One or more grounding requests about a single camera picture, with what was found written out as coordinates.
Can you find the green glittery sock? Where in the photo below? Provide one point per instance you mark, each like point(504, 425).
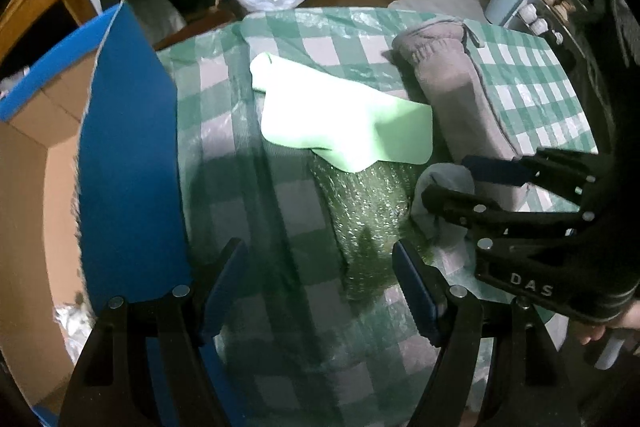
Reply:
point(365, 217)

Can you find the person's right hand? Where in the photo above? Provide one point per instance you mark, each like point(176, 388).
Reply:
point(595, 333)

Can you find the light blue sock bundle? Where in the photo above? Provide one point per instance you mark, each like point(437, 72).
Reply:
point(440, 179)

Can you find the long grey fuzzy sock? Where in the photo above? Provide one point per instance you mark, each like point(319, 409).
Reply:
point(450, 97)

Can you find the white sock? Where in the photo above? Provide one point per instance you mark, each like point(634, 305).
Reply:
point(325, 117)

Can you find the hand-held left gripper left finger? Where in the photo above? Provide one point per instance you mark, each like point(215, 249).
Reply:
point(225, 292)

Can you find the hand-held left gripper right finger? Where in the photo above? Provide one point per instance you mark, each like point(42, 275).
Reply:
point(417, 292)

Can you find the person's right forearm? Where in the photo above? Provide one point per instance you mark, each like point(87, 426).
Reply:
point(620, 297)

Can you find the blue-rimmed cardboard box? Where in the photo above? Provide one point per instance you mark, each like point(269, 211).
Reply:
point(130, 157)

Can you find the green checked plastic tablecloth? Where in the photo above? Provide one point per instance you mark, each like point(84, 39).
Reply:
point(300, 257)

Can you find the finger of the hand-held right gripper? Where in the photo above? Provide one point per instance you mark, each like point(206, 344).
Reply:
point(490, 169)
point(460, 209)

